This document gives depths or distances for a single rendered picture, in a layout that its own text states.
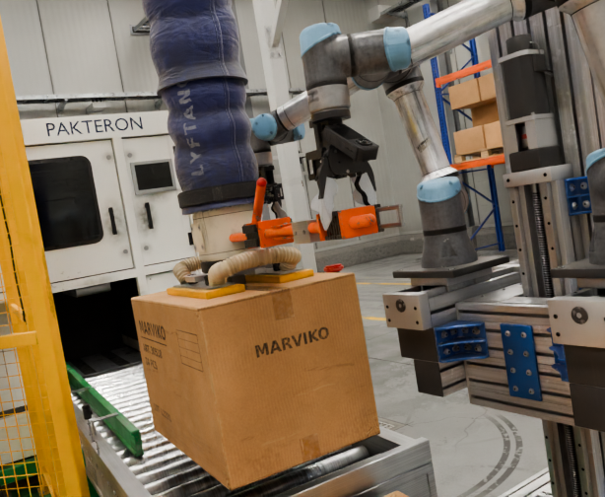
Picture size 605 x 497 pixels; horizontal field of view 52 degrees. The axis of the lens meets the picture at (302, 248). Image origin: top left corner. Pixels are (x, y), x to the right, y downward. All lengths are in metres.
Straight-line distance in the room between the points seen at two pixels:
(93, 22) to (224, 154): 9.61
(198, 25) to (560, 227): 0.99
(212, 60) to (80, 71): 9.22
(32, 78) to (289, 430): 9.48
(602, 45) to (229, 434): 1.04
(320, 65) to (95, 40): 9.96
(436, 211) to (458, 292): 0.22
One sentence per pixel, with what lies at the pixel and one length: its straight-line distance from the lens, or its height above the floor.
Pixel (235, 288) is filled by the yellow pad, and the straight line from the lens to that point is 1.48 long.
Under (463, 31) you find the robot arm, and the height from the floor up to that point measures 1.54.
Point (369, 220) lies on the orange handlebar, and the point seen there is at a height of 1.21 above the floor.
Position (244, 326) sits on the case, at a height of 1.01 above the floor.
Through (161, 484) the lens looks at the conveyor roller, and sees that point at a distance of 1.93.
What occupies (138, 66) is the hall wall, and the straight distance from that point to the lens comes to 11.12.
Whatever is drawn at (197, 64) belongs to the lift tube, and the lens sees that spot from 1.60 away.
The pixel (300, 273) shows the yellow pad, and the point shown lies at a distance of 1.55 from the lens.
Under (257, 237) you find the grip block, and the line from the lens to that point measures 1.39.
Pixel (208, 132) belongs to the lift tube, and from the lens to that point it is 1.57.
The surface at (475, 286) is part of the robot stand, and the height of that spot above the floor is 0.97.
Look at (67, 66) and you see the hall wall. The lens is 10.77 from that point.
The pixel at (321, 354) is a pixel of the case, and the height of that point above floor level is 0.91.
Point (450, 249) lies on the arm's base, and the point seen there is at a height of 1.08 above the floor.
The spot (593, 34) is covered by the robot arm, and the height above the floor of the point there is 1.47.
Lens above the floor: 1.24
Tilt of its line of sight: 3 degrees down
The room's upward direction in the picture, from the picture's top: 9 degrees counter-clockwise
